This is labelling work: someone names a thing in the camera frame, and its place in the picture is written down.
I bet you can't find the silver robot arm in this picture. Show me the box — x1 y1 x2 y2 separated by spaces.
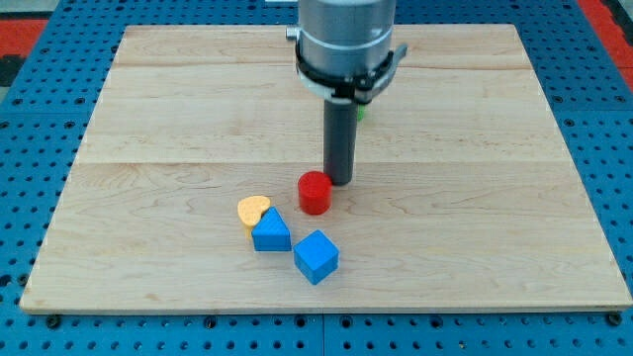
286 0 407 105

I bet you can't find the green circle block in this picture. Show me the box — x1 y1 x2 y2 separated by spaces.
357 105 366 123

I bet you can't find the red cylinder block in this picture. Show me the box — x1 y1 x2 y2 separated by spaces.
298 171 332 215

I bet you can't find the dark grey cylindrical pointer tool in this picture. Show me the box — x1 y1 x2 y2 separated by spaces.
323 101 358 186

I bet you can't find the blue triangular block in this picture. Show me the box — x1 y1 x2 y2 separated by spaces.
251 207 292 251

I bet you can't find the yellow heart block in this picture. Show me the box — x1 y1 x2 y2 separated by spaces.
236 195 272 239

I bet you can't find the blue cube block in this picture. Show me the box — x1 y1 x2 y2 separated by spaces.
293 229 339 285

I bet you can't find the light wooden board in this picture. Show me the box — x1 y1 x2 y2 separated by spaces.
20 25 632 315

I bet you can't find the black clamp ring with bracket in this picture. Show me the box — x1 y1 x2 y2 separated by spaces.
294 41 409 106

